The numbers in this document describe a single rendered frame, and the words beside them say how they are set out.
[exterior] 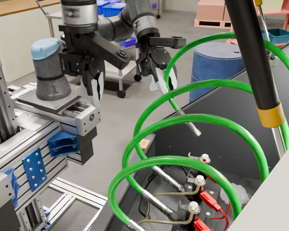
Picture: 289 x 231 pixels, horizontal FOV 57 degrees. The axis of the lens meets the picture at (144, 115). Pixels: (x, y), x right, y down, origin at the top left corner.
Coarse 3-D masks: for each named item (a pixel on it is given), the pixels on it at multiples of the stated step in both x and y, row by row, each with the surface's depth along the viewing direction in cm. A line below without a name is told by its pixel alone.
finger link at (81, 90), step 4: (80, 80) 65; (92, 80) 64; (96, 80) 66; (92, 84) 64; (96, 84) 66; (76, 88) 67; (80, 88) 67; (84, 88) 66; (92, 88) 65; (96, 88) 67; (76, 92) 68; (80, 92) 67; (84, 92) 67; (96, 92) 67; (84, 96) 68; (88, 96) 66; (92, 96) 66; (96, 96) 67; (92, 100) 67; (96, 100) 68; (92, 104) 69; (96, 104) 69
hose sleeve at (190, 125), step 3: (177, 111) 77; (180, 111) 77; (180, 114) 77; (183, 114) 77; (186, 123) 76; (189, 123) 76; (192, 123) 76; (189, 126) 76; (192, 126) 76; (189, 129) 77; (192, 129) 76; (195, 129) 76; (192, 132) 77
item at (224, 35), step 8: (224, 32) 59; (232, 32) 58; (200, 40) 63; (208, 40) 62; (264, 40) 54; (184, 48) 67; (272, 48) 53; (176, 56) 70; (280, 56) 53; (168, 64) 73; (288, 64) 52; (168, 72) 74; (168, 88) 77; (176, 104) 78
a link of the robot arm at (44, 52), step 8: (40, 40) 110; (48, 40) 110; (56, 40) 109; (32, 48) 106; (40, 48) 104; (48, 48) 104; (56, 48) 107; (32, 56) 107; (40, 56) 105; (48, 56) 105; (56, 56) 108; (40, 64) 107; (48, 64) 107; (56, 64) 109; (40, 72) 109; (48, 72) 109; (56, 72) 111
